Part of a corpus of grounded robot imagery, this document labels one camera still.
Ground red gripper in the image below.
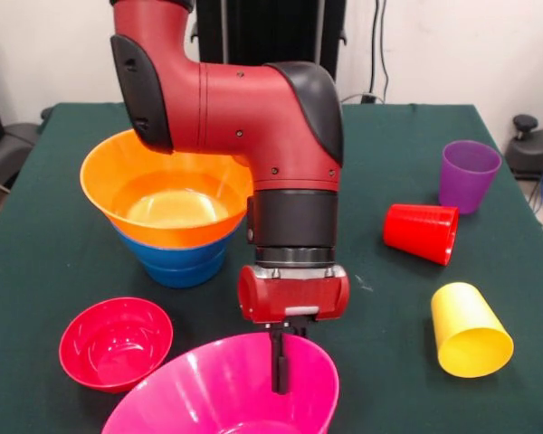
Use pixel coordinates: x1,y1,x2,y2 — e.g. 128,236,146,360
236,264,352,396

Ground large pink bowl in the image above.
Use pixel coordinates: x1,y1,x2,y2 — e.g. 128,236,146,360
100,333,340,434

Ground large blue bowl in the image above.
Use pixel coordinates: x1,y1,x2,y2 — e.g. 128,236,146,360
111,221,237,272

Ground red cup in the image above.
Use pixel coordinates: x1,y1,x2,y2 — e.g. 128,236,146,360
382,203,461,267

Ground large orange bowl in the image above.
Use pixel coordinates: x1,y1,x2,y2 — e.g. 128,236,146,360
80,128,255,249

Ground ribbed blue bowl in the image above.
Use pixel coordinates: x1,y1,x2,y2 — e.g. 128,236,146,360
142,252,225,289

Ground small crimson bowl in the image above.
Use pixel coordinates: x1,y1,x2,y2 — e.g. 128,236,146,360
58,297,175,393

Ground yellow cup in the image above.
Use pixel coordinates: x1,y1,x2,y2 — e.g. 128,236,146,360
430,281,515,379

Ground purple cup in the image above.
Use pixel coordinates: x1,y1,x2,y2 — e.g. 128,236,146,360
437,139,502,216

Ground dark green tablecloth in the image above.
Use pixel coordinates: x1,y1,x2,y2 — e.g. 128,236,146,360
0,102,543,434

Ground black pedestal leg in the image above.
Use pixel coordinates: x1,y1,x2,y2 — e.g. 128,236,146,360
0,121,40,186
505,114,543,182

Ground black wall cables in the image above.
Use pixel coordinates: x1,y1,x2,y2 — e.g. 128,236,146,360
341,0,390,105

